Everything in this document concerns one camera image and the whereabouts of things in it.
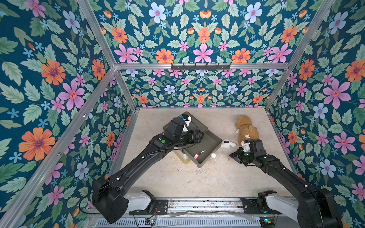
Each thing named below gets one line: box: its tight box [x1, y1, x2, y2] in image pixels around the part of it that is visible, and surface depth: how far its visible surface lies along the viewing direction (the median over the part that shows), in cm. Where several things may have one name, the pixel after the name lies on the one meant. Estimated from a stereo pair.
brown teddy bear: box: [235, 114, 260, 146], surface depth 92 cm
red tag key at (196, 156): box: [193, 150, 206, 161], surface depth 78 cm
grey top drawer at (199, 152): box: [183, 129, 223, 168], surface depth 80 cm
